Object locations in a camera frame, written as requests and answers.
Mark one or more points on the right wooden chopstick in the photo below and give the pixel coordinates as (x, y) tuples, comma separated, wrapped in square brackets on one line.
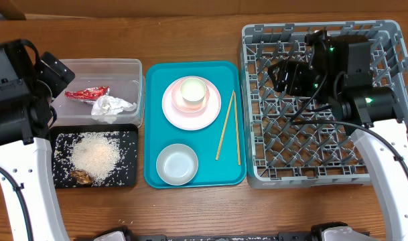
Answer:
[(238, 150)]

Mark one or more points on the teal serving tray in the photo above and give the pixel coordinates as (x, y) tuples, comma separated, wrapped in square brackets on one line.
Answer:
[(160, 133)]

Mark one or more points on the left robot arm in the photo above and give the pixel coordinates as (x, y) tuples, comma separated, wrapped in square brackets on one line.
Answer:
[(26, 174)]

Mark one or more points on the black plastic tray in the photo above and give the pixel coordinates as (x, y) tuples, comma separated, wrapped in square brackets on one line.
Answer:
[(125, 171)]

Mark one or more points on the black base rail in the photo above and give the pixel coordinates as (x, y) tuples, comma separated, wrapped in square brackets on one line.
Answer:
[(130, 236)]

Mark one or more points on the white rice pile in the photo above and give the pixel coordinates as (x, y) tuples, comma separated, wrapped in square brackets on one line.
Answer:
[(96, 154)]

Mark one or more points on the grey dishwasher rack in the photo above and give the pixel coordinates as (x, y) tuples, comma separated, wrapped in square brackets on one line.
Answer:
[(280, 155)]

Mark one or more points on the clear plastic bin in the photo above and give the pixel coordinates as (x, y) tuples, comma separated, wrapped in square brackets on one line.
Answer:
[(123, 76)]

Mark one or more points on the small pink bowl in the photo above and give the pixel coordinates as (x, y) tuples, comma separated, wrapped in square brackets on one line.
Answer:
[(182, 105)]

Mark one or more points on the brown food scrap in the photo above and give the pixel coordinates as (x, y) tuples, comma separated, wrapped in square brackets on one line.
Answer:
[(82, 177)]

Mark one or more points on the white paper cup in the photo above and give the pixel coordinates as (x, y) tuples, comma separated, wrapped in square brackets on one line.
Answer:
[(193, 90)]

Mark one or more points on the white napkin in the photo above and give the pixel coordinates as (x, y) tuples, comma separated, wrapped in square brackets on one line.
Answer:
[(106, 107)]

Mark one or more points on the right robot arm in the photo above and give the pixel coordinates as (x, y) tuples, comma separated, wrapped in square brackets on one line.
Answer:
[(339, 74)]

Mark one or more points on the large pink plate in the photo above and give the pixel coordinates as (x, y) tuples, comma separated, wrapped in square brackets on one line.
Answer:
[(198, 119)]

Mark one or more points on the red foil snack wrapper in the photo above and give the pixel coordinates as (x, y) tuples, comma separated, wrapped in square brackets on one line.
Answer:
[(88, 95)]

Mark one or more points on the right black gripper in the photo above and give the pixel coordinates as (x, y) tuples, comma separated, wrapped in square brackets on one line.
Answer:
[(285, 77)]

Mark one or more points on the grey small bowl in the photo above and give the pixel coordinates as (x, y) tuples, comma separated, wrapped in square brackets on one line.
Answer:
[(177, 164)]

